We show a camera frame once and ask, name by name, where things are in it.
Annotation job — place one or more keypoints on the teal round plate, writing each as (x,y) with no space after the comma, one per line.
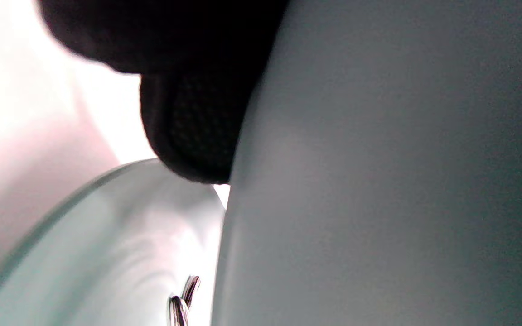
(98,253)
(379,181)

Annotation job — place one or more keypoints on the person's left hand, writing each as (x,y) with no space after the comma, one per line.
(188,68)

